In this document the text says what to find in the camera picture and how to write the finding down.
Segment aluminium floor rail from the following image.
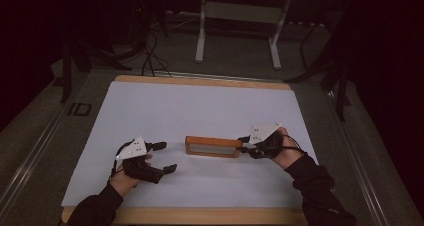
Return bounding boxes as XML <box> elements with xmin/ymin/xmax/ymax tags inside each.
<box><xmin>0</xmin><ymin>85</ymin><xmax>83</xmax><ymax>217</ymax></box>
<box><xmin>324</xmin><ymin>89</ymin><xmax>392</xmax><ymax>226</ymax></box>

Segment wooden table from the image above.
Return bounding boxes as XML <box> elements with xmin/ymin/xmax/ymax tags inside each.
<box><xmin>61</xmin><ymin>74</ymin><xmax>321</xmax><ymax>226</ymax></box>

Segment white metal desk frame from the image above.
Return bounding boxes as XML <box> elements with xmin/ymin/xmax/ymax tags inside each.
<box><xmin>194</xmin><ymin>0</ymin><xmax>295</xmax><ymax>71</ymax></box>

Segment person's left hand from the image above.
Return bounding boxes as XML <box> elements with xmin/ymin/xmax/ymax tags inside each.
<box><xmin>109</xmin><ymin>153</ymin><xmax>155</xmax><ymax>198</ymax></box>

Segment black floor bracket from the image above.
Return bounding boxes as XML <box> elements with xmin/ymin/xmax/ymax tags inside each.
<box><xmin>67</xmin><ymin>101</ymin><xmax>93</xmax><ymax>117</ymax></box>

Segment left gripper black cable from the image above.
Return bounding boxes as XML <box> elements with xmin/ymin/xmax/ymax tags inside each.
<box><xmin>109</xmin><ymin>141</ymin><xmax>132</xmax><ymax>181</ymax></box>

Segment person's right hand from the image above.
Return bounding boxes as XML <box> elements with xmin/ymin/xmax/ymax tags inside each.
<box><xmin>271</xmin><ymin>126</ymin><xmax>307</xmax><ymax>171</ymax></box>

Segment white table mat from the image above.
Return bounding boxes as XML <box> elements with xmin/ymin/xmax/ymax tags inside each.
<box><xmin>61</xmin><ymin>81</ymin><xmax>319</xmax><ymax>209</ymax></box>

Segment black floor cables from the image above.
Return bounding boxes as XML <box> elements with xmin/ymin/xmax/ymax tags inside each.
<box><xmin>141</xmin><ymin>28</ymin><xmax>173</xmax><ymax>78</ymax></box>

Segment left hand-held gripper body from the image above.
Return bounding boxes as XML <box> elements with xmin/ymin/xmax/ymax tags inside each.
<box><xmin>111</xmin><ymin>135</ymin><xmax>167</xmax><ymax>185</ymax></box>

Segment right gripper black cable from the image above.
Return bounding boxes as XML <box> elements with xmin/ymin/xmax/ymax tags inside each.
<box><xmin>282</xmin><ymin>134</ymin><xmax>309</xmax><ymax>155</ymax></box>

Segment black metal stand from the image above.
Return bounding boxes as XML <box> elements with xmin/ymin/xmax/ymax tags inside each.
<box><xmin>59</xmin><ymin>35</ymin><xmax>133</xmax><ymax>104</ymax></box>
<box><xmin>284</xmin><ymin>19</ymin><xmax>353</xmax><ymax>123</ymax></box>

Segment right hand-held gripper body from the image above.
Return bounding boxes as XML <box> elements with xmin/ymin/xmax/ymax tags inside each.
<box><xmin>237</xmin><ymin>122</ymin><xmax>285</xmax><ymax>160</ymax></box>

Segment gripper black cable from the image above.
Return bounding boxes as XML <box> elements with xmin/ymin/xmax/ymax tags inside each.
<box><xmin>109</xmin><ymin>141</ymin><xmax>132</xmax><ymax>181</ymax></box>
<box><xmin>282</xmin><ymin>134</ymin><xmax>309</xmax><ymax>155</ymax></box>

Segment orange wooden box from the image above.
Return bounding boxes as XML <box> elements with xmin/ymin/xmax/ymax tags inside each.
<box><xmin>184</xmin><ymin>135</ymin><xmax>243</xmax><ymax>159</ymax></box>

